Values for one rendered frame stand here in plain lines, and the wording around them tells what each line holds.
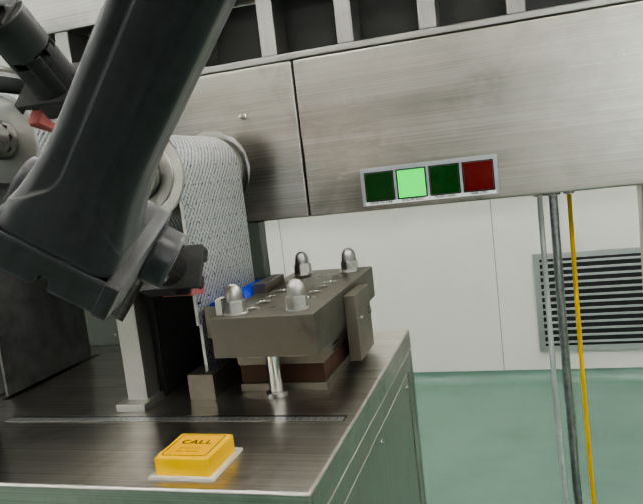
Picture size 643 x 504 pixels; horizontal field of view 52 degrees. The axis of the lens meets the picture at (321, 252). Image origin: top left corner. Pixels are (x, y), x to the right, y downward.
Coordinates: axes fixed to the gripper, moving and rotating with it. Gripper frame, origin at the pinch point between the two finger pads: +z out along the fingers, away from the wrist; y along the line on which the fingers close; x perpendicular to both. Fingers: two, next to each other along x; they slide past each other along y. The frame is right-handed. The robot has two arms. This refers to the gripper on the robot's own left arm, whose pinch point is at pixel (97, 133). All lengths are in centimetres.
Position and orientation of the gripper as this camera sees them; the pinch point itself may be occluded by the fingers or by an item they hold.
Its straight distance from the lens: 94.0
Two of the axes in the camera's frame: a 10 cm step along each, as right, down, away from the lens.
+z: 2.8, 5.2, 8.0
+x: 1.1, -8.5, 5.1
